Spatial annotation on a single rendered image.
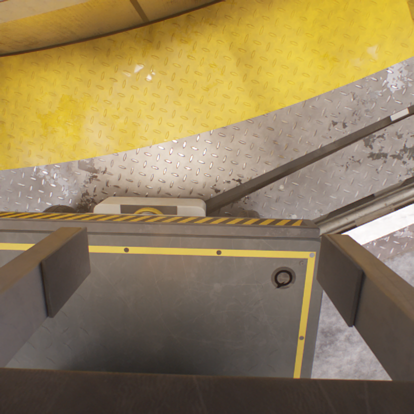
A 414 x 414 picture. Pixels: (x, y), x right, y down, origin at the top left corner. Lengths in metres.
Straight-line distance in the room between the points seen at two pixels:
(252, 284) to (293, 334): 0.13
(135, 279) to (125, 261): 0.04
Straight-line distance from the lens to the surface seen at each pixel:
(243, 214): 0.73
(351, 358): 1.16
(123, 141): 0.83
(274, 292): 0.57
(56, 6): 0.64
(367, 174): 0.91
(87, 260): 0.17
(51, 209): 0.81
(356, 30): 0.90
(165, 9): 0.80
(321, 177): 0.86
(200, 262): 0.53
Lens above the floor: 0.80
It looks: 75 degrees down
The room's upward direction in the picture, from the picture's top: 176 degrees counter-clockwise
